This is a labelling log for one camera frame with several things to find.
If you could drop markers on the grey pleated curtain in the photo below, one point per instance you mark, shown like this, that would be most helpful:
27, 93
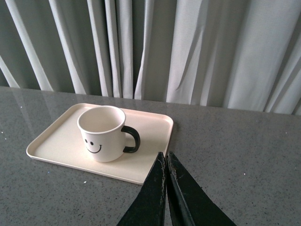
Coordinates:
237, 54

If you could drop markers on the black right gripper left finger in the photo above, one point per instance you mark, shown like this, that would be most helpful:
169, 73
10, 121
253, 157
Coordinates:
148, 209

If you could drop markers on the white smiley mug black handle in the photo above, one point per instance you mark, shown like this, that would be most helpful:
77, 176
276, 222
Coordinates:
105, 135

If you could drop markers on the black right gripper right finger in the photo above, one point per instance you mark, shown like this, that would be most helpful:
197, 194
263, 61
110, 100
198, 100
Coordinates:
188, 203

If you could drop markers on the beige rectangular plastic tray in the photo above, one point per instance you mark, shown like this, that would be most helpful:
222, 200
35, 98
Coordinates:
61, 143

